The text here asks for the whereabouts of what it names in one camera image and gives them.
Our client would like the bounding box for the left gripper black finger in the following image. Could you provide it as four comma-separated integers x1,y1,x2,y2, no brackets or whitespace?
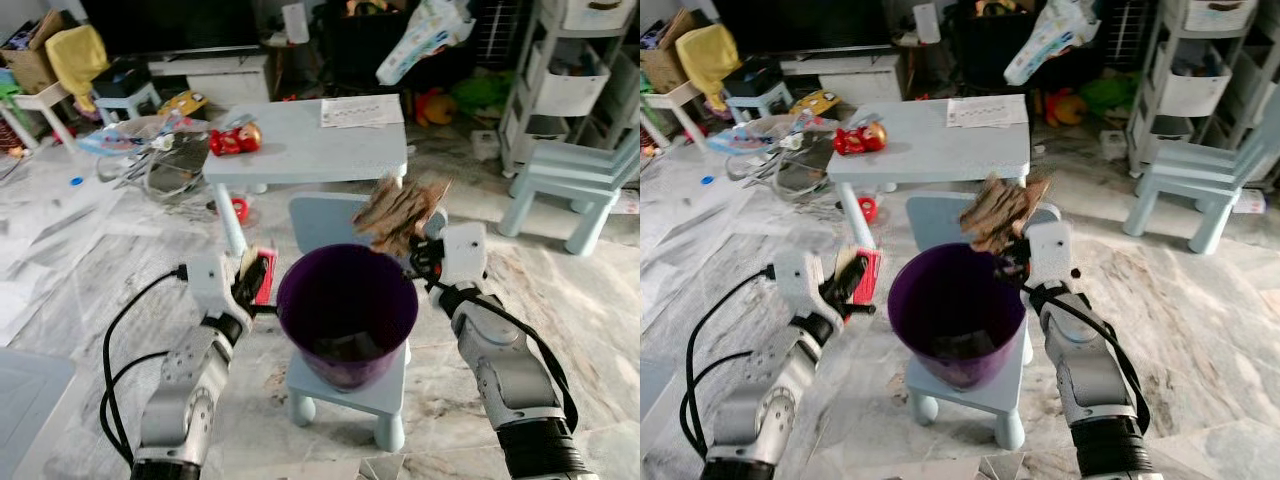
822,256,861,305
234,255,267,303

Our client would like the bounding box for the red snack packet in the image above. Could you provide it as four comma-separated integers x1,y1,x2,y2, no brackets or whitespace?
250,247,279,307
853,248,883,307

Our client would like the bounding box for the brown paper bag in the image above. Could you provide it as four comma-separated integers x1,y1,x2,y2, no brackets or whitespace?
960,172,1053,254
352,175,453,257

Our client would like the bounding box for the purple plastic rubbish bin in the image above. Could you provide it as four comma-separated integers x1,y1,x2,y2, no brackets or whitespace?
277,245,419,392
887,243,1030,392

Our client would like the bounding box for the light blue child chair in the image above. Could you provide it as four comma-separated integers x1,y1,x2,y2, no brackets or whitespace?
904,190,1037,451
497,128,641,257
285,192,413,453
1122,125,1280,255

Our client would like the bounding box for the light blue kids table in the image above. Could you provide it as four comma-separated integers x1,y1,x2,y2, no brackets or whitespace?
828,95,1032,251
203,95,410,257

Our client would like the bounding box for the red and gold toy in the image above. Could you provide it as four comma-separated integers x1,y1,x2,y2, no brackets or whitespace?
208,122,264,157
834,122,888,156

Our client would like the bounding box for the orange soft toy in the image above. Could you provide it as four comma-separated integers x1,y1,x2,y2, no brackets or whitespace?
415,88,457,127
1045,90,1087,127

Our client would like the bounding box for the white printed paper sheet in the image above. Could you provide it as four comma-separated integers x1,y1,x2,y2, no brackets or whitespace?
320,95,405,129
946,95,1030,128

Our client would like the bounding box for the green soft toy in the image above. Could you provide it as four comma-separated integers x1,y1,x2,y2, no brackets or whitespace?
450,75,512,117
1080,75,1137,117

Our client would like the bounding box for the yellow flat packet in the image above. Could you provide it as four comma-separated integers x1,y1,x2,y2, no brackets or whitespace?
160,90,210,117
790,90,842,117

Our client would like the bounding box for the pale blue plastic stool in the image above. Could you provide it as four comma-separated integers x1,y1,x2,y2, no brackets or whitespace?
95,62,162,126
722,60,797,123

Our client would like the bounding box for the white television stand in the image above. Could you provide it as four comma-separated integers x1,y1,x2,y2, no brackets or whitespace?
780,50,903,103
148,50,273,107

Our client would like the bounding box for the white and blue plastic bag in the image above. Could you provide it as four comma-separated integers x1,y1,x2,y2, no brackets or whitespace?
377,0,473,87
1003,0,1098,87

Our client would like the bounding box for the white storage shelf rack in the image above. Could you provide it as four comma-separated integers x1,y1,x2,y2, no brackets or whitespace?
500,0,641,177
1128,0,1280,177

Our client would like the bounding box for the small white side table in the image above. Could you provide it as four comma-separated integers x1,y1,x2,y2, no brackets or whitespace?
8,82,77,151
645,82,707,147

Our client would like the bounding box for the yellow cloth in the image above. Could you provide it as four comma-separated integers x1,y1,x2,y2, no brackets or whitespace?
45,25,110,97
675,23,742,111

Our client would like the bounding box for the black television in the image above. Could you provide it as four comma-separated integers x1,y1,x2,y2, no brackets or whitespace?
80,0,267,57
712,0,897,51

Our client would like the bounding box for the brown cardboard box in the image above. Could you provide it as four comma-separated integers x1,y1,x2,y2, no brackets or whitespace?
640,10,697,94
0,12,63,94

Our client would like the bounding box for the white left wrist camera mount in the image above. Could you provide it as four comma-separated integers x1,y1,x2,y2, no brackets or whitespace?
187,252,251,323
773,250,833,323

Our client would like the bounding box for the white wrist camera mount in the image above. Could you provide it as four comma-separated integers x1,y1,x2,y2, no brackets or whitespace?
773,250,833,323
440,222,489,291
1020,220,1074,291
187,252,251,323

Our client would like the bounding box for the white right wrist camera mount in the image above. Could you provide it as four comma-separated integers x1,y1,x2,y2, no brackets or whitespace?
440,222,489,291
1020,220,1074,291

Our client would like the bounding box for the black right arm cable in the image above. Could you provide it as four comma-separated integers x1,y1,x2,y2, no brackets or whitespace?
1020,280,1151,433
425,280,581,433

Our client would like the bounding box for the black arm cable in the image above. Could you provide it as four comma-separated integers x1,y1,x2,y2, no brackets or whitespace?
680,263,777,459
1020,280,1151,433
98,264,193,466
425,280,581,433

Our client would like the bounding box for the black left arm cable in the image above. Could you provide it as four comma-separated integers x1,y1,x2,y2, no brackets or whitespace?
98,264,193,466
680,263,777,459

